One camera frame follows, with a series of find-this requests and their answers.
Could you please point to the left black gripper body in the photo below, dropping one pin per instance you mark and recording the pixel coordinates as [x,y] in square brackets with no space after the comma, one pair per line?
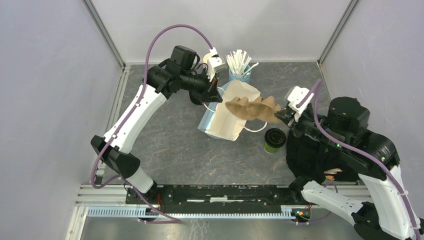
[203,92]

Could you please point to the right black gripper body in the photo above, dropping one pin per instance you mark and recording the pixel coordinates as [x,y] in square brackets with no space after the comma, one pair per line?
[307,122]

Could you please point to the brown cardboard cup carrier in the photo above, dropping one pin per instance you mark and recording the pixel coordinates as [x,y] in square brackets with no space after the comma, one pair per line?
[263,109]

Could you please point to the black cup lid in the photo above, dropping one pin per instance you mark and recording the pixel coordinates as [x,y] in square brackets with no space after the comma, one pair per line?
[274,138]

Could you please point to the white and blue paper bag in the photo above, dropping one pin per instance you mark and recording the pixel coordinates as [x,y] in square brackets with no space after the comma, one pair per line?
[218,122]

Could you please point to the green paper cup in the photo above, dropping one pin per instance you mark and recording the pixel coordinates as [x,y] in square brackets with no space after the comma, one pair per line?
[271,148]

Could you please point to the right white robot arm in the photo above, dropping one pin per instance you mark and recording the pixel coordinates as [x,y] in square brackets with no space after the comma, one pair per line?
[374,157]

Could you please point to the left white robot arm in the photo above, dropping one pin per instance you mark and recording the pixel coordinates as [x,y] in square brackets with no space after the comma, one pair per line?
[183,70]

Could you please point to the black cloth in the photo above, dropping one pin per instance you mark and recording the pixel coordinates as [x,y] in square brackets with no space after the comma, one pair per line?
[316,160]

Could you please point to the stack of paper cups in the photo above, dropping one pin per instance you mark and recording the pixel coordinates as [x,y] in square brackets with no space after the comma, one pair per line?
[205,61]

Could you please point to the blue straw holder can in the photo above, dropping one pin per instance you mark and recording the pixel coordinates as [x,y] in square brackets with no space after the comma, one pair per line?
[245,79]

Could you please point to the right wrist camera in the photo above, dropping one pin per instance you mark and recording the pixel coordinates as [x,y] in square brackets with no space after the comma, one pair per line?
[298,99]

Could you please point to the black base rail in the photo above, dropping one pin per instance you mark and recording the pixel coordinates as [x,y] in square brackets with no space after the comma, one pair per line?
[224,199]

